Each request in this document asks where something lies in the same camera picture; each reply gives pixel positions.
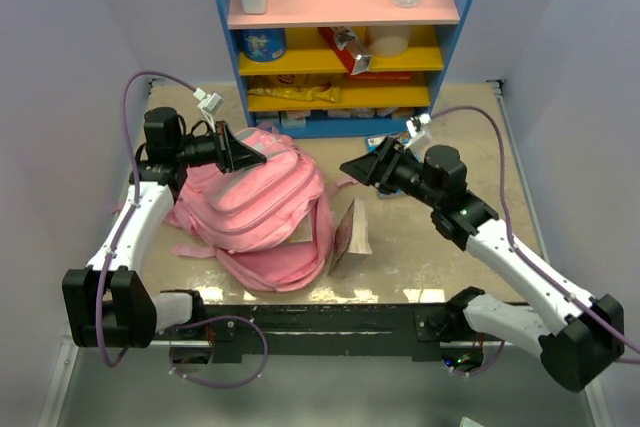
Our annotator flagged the purple book underneath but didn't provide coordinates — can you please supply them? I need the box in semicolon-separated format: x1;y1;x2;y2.
328;198;372;279

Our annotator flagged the yellow chips bag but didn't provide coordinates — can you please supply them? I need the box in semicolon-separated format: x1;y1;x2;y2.
248;74;340;103

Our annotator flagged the blue pink yellow shelf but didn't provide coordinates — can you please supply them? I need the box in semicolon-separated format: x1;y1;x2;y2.
215;0;473;138

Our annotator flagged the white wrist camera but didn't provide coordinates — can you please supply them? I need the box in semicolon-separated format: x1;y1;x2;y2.
193;88;224;125
405;113;432;151

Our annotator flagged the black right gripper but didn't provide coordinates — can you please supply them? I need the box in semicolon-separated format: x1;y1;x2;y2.
338;137;441;209

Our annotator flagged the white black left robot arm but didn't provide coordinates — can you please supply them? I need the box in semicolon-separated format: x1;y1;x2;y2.
62;107;266;349

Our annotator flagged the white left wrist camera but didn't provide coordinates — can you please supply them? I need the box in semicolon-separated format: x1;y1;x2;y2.
193;88;224;125

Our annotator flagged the yellow illustrated book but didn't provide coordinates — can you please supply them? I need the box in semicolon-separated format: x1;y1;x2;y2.
285;213;313;244

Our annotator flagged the red silver snack box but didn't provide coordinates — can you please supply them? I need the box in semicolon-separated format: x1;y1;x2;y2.
317;26;373;75

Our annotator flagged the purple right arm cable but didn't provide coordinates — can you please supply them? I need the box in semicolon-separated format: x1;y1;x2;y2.
424;105;640;378

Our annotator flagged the blue cartoon can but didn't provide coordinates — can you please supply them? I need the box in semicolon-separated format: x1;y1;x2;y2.
241;28;287;63

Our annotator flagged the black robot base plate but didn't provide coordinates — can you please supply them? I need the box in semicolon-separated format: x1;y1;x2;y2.
196;303;477;363

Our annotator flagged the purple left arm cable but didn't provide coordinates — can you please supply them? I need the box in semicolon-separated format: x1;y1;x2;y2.
94;70;269;389

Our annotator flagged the white translucent cup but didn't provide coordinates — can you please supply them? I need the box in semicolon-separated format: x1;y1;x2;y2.
366;25;412;58

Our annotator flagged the blue cartoon book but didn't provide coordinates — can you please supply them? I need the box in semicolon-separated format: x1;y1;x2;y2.
365;132;410;200

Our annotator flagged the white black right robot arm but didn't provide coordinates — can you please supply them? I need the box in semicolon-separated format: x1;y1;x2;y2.
340;137;625;392

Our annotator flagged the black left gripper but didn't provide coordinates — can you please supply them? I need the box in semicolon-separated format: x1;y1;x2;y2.
174;120;266;174

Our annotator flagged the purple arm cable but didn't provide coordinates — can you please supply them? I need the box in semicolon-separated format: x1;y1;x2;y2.
94;70;269;389
424;105;640;378

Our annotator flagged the pink student backpack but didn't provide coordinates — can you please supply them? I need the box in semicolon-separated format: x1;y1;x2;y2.
163;128;341;292

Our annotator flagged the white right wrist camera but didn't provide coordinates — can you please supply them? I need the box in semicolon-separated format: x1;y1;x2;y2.
405;113;432;151

